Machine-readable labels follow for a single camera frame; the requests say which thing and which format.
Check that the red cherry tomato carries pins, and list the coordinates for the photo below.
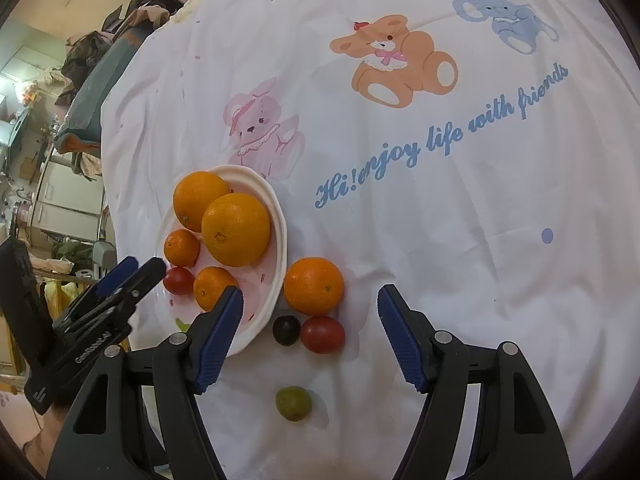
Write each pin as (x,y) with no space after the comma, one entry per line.
(178,280)
(322,334)

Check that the white kitchen cabinet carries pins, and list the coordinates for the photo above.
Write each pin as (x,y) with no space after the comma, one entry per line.
(65,200)

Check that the grey teal cushion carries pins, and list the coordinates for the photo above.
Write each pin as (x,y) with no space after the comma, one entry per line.
(100,95)

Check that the pile of dark clothes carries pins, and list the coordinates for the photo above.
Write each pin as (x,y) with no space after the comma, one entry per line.
(100,45)

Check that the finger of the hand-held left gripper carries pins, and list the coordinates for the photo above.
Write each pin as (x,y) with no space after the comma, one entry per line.
(150,272)
(117,277)

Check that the green grape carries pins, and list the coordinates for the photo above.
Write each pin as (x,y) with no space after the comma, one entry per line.
(293,403)

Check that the dark small plum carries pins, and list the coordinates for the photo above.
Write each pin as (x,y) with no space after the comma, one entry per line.
(286,330)

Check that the pink speckled ceramic bowl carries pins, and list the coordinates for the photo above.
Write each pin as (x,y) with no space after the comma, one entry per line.
(265,282)

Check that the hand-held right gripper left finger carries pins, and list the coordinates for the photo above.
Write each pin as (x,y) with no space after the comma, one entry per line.
(220,340)

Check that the large orange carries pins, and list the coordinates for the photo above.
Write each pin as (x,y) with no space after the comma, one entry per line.
(195,197)
(235,230)

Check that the white printed blanket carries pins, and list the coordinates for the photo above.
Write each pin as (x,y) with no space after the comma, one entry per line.
(450,260)

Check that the small tangerine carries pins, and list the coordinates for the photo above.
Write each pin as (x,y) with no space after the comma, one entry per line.
(181,247)
(212,287)
(314,285)

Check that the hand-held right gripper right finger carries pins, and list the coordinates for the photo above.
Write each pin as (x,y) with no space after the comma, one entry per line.
(405,345)

